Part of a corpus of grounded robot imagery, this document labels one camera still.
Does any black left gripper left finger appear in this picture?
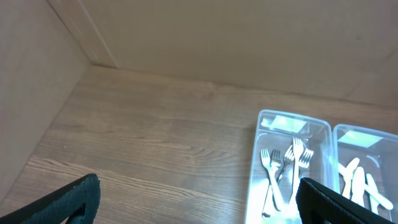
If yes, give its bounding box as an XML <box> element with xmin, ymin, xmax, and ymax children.
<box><xmin>1</xmin><ymin>174</ymin><xmax>101</xmax><ymax>224</ymax></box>

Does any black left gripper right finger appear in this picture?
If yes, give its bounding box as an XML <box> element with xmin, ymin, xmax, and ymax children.
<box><xmin>296</xmin><ymin>177</ymin><xmax>390</xmax><ymax>224</ymax></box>

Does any silver metal fork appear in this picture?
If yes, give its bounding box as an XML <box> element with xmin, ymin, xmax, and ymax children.
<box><xmin>261</xmin><ymin>149</ymin><xmax>280</xmax><ymax>219</ymax></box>
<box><xmin>298</xmin><ymin>149</ymin><xmax>314</xmax><ymax>178</ymax></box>

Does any black handled metal fork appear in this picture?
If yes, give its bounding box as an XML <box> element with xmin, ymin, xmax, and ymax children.
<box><xmin>277</xmin><ymin>145</ymin><xmax>294</xmax><ymax>183</ymax></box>

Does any pale green plastic knife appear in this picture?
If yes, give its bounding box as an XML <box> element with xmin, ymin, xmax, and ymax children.
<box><xmin>366</xmin><ymin>174</ymin><xmax>379</xmax><ymax>215</ymax></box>

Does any grey white plastic knife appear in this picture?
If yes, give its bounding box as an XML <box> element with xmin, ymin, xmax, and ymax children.
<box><xmin>350</xmin><ymin>173</ymin><xmax>394</xmax><ymax>210</ymax></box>

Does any white plastic fork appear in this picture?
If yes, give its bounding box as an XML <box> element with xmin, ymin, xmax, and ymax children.
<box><xmin>289</xmin><ymin>138</ymin><xmax>304</xmax><ymax>208</ymax></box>

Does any left clear plastic container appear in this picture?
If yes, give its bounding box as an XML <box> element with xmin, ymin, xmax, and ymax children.
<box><xmin>244</xmin><ymin>110</ymin><xmax>338</xmax><ymax>223</ymax></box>

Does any clear plastic container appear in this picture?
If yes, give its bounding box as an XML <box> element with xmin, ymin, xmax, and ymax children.
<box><xmin>333</xmin><ymin>124</ymin><xmax>397</xmax><ymax>223</ymax></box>
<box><xmin>244</xmin><ymin>110</ymin><xmax>338</xmax><ymax>223</ymax></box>

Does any right clear plastic container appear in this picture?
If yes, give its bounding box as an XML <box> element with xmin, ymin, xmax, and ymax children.
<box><xmin>333</xmin><ymin>124</ymin><xmax>397</xmax><ymax>223</ymax></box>

